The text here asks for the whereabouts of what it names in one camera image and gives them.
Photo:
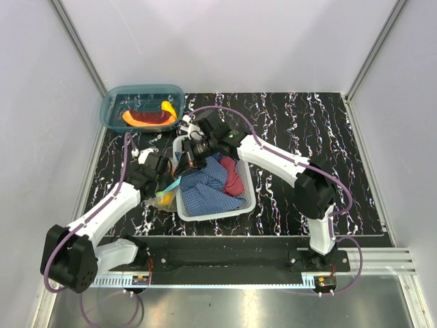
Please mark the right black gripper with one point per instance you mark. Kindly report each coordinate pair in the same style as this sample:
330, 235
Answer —
185, 165

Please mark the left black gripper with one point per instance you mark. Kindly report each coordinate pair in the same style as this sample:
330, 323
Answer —
165, 182

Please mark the clear zip top bag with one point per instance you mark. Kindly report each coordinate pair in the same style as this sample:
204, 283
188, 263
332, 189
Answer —
166, 164

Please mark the fake yellow banana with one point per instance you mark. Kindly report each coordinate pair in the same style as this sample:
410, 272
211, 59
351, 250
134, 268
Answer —
168, 107

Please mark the fake carrot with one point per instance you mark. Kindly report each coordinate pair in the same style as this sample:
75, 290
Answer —
144, 119

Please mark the fake yellow lemon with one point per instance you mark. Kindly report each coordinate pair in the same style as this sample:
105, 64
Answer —
164, 200

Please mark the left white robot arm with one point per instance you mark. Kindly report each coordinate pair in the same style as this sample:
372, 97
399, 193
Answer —
86, 232

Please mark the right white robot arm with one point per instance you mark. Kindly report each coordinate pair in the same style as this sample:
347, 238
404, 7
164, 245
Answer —
314, 189

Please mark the blue checkered shirt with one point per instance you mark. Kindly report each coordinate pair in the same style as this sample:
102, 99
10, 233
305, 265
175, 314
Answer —
202, 191

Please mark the red cloth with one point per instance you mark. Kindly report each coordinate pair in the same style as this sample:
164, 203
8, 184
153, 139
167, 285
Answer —
233, 185

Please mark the white plastic basket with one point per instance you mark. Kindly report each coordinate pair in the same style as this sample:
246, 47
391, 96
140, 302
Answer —
243, 171

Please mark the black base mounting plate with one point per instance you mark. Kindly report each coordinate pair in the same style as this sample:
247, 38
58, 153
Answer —
227, 276

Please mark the blue transparent plastic tub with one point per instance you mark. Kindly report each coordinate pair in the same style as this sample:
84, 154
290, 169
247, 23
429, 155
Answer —
141, 98

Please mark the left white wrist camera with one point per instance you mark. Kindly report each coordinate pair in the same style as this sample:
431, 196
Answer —
141, 155

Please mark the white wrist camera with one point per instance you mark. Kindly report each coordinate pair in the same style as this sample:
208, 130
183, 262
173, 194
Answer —
141, 155
190, 128

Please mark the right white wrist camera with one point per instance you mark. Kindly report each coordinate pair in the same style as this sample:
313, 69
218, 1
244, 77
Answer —
190, 128

